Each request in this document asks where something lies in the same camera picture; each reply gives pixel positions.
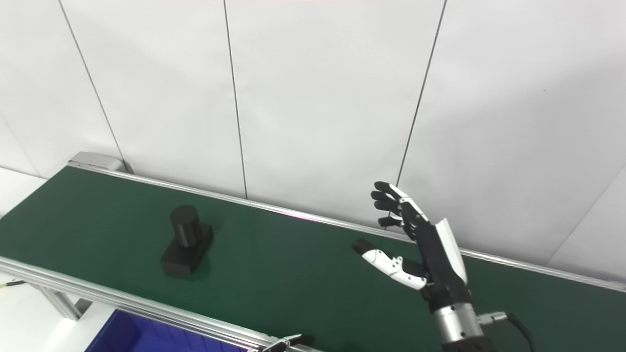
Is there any black cylinder-on-block part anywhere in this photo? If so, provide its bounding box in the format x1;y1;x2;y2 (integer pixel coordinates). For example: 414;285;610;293
160;204;215;279

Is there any blue plastic bin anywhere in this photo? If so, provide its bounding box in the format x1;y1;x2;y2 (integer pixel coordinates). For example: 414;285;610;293
84;309;250;352

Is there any aluminium conveyor leg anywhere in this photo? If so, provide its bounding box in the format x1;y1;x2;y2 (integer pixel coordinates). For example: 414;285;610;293
37;286;93;321

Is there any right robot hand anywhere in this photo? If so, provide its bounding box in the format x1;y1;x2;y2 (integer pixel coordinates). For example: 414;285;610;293
352;181;472;313

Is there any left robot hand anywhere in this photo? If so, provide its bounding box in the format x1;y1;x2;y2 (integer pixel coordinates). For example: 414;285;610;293
262;334;313;352

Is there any green conveyor belt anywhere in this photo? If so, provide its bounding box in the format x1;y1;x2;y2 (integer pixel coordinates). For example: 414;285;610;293
0;165;626;352
0;161;626;352

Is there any grey conveyor end housing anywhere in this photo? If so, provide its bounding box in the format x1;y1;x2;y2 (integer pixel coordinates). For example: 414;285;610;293
68;152;133;173

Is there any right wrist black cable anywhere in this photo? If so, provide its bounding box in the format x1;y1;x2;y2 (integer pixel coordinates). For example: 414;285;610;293
478;312;536;352

